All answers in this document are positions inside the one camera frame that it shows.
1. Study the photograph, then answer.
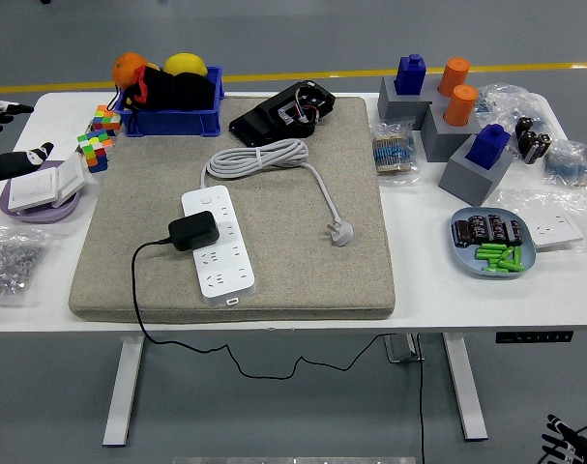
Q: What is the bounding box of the blue peg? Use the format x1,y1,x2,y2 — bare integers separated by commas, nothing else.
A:
394,53,428,96
465,123,512,170

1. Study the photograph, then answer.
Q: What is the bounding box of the white table leg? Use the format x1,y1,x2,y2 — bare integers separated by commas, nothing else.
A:
103,336,145,447
442,332,489,442

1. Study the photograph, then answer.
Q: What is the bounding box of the metal bracket under table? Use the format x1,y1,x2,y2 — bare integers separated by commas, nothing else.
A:
383,333,426,363

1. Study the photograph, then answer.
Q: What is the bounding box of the clear plastic bag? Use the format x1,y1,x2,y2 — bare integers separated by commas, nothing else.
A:
495,186,587,253

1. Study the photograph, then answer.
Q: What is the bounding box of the blue plastic bin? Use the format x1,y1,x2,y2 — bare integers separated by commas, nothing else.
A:
112,66,225,138

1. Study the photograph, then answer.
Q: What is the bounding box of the light blue plate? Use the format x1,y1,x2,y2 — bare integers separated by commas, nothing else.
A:
449,206,538,280

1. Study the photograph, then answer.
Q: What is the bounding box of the white wall socket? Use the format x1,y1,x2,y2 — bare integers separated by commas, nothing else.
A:
524,212,585,251

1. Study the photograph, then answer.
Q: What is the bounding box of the black device housing with wires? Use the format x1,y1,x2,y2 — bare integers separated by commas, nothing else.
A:
228,79,337,147

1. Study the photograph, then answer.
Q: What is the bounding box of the hanging black cable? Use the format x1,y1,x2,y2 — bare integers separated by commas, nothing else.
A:
415,333,427,464

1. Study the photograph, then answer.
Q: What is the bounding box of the black pouch with red trim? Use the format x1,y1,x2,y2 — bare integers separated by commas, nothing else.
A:
106,65,217,113

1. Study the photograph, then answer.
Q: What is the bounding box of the twisted colourful puzzle cube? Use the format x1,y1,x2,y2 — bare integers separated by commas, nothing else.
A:
76,128,115,174

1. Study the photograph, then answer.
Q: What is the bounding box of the grey block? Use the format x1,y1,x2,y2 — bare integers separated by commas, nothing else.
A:
438,139,515,208
421,103,483,163
377,73,452,131

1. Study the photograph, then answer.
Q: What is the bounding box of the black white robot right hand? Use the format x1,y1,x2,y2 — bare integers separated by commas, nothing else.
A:
539,413,587,464

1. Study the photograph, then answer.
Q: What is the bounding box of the black plug adapter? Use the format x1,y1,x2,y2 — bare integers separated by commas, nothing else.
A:
167,210,220,252

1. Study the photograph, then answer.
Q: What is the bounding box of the yellow lemon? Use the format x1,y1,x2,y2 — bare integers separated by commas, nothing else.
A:
163,51,210,77

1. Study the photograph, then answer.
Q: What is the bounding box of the orange fruit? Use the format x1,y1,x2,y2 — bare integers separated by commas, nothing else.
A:
111,51,150,91

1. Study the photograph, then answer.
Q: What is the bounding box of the grey-brown fabric mat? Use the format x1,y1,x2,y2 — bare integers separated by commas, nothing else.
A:
68,96,396,324

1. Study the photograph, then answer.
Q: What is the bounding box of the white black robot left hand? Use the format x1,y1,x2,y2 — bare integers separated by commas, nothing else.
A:
0,100,55,183

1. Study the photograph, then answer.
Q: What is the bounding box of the white power cord with plug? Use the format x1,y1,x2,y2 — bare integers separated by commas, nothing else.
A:
198,138,355,247

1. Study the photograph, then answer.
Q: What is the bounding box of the clear bag of resistors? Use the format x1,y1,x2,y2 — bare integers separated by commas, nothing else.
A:
543,138,587,189
371,119,423,189
475,82,560,146

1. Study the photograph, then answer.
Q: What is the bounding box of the orange cylinder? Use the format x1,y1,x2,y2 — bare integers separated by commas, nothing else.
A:
438,56,471,98
443,84,480,128

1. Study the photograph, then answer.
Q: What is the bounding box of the white wall switch panel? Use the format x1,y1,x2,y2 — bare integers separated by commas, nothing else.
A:
51,152,87,209
7,166,61,213

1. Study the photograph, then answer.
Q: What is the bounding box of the clear bag of metal nuts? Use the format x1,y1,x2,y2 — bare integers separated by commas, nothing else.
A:
0,225,52,306

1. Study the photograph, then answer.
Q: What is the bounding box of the purple plate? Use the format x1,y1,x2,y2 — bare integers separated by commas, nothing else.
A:
0,159,84,224

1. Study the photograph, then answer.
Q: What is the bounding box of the white power strip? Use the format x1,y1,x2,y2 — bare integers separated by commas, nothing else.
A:
180,185,257,306

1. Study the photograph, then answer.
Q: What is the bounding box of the black table control panel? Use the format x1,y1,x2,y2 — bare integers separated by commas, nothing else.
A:
495,330,574,345

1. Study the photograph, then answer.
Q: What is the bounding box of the thin black adapter cord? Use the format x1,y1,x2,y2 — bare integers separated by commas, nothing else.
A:
131,238,386,381

